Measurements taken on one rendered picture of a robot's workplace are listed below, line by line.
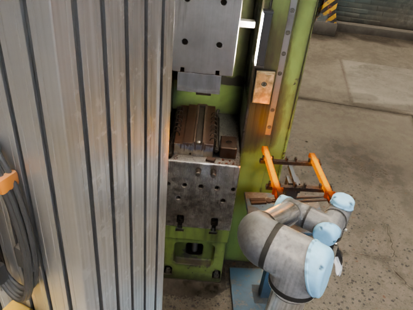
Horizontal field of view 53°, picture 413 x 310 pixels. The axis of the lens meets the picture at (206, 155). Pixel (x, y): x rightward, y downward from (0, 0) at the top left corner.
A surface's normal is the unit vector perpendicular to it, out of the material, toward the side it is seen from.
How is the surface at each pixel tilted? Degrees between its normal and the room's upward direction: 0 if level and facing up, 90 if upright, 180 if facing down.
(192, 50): 90
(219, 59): 90
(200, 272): 90
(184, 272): 90
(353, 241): 0
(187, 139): 0
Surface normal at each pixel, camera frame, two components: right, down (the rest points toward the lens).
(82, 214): 0.90, 0.30
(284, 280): -0.67, 0.30
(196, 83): -0.04, 0.56
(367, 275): 0.08, -0.83
